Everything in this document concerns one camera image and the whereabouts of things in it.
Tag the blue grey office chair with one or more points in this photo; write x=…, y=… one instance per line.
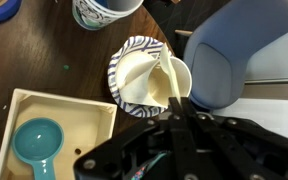
x=218, y=51

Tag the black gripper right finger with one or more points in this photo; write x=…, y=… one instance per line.
x=229, y=158

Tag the patterned paper cup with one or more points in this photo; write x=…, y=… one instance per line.
x=96, y=14

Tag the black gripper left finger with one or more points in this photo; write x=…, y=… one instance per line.
x=184, y=150

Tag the teal scoop in box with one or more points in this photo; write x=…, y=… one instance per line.
x=36, y=143

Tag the wooden box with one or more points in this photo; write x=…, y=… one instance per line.
x=85, y=124

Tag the plain white paper cup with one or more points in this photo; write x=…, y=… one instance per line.
x=144, y=81

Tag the blue patterned paper plate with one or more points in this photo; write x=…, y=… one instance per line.
x=138, y=43

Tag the round wooden table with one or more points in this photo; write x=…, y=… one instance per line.
x=42, y=48

